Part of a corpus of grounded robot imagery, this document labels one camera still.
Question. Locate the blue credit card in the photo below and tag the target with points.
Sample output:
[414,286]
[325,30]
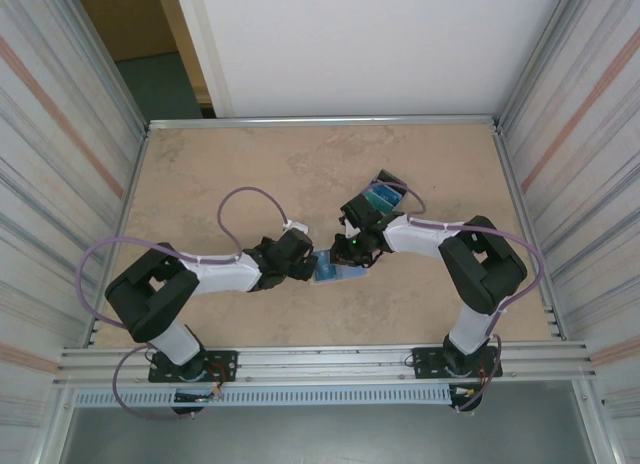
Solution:
[392,194]
[326,270]

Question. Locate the blue cutting board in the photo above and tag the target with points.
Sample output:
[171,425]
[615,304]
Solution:
[350,274]

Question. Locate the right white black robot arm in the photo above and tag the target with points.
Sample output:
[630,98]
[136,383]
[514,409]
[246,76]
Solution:
[415,236]

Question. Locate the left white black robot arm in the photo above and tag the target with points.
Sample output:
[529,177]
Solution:
[220,276]

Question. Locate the teal credit card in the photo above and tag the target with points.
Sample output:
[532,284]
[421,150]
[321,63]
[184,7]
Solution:
[381,202]

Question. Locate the clear black card box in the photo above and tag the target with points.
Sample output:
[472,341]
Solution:
[380,176]

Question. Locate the grey metal lower shelf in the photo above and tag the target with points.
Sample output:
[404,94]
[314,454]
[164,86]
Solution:
[325,439]

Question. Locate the small green circuit board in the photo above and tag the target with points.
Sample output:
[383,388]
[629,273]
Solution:
[192,397]

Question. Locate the striped corrugated side panel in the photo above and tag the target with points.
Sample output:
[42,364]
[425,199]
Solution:
[40,134]
[600,134]

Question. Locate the brown wooden door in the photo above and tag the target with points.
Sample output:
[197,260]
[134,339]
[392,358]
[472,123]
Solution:
[125,19]

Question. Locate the aluminium mounting rail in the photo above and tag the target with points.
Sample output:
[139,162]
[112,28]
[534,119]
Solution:
[325,356]

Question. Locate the aluminium table end rail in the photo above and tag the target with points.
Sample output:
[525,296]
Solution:
[325,120]

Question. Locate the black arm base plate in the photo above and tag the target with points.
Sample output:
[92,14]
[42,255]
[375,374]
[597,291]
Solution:
[225,364]
[425,364]

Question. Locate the aluminium table side rail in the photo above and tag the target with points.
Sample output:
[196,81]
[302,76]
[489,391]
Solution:
[514,184]
[134,184]

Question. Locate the aluminium frame post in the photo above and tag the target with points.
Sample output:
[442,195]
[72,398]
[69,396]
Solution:
[129,101]
[539,59]

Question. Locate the white door frame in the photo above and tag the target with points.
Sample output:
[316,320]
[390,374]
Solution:
[204,44]

